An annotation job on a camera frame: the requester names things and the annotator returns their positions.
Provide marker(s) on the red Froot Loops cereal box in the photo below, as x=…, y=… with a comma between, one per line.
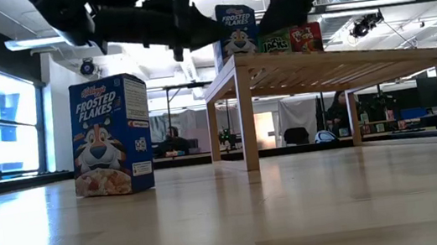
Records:
x=307, y=39

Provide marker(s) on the black metal stand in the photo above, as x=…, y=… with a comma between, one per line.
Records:
x=180, y=86

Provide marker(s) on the black ceiling spotlight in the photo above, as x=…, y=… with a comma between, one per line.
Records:
x=364, y=26

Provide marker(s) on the white and blue ball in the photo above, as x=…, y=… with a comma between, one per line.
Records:
x=325, y=136

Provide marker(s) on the round black ceiling camera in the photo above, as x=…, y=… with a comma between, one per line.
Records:
x=87, y=67

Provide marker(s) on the blue Frosted Flakes cereal box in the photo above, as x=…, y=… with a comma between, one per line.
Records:
x=239, y=16
x=111, y=145

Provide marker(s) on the wooden slatted shelf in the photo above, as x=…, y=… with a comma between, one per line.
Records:
x=320, y=62

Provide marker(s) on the large window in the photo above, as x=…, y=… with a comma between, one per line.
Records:
x=3, y=125

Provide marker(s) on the white hanging sheet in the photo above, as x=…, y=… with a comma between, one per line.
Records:
x=298, y=114

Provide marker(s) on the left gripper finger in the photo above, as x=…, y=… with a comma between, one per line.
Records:
x=207, y=33

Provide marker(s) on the person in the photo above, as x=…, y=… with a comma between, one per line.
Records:
x=173, y=141
x=340, y=112

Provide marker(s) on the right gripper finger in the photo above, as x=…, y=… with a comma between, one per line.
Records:
x=292, y=9

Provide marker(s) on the green Apple Jacks cereal box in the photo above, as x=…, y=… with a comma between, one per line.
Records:
x=276, y=44

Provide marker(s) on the black chair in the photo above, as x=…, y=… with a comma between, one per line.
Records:
x=296, y=136

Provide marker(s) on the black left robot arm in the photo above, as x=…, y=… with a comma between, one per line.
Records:
x=60, y=16

